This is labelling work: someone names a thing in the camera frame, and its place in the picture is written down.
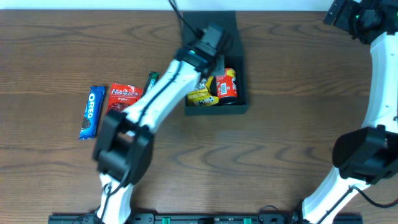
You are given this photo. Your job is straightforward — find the red Pringles can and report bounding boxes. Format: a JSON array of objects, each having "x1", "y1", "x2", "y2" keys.
[{"x1": 216, "y1": 68, "x2": 238, "y2": 105}]

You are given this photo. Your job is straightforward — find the yellow Hacks candy bag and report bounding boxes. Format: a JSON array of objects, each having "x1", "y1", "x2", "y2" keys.
[{"x1": 187, "y1": 76, "x2": 219, "y2": 106}]

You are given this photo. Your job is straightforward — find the dark green box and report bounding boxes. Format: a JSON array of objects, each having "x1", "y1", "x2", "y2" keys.
[{"x1": 182, "y1": 11, "x2": 248, "y2": 116}]

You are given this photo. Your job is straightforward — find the red Hacks candy bag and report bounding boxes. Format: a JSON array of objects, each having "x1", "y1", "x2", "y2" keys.
[{"x1": 107, "y1": 83, "x2": 144, "y2": 112}]

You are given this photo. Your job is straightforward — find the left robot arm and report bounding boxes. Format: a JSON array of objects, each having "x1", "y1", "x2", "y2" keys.
[{"x1": 93, "y1": 23, "x2": 229, "y2": 223}]

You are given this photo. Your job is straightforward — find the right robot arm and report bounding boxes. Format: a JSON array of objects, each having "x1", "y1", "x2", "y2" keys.
[{"x1": 290, "y1": 0, "x2": 397, "y2": 223}]

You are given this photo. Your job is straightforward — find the blue Oreo cookie pack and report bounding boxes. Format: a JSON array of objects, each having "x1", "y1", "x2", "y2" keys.
[{"x1": 79, "y1": 86, "x2": 106, "y2": 140}]

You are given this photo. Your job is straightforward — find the green chocolate bar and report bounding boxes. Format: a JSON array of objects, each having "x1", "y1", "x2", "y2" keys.
[{"x1": 142, "y1": 71, "x2": 160, "y2": 96}]

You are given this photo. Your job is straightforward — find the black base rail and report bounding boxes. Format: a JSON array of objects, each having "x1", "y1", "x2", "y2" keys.
[{"x1": 47, "y1": 212, "x2": 364, "y2": 224}]

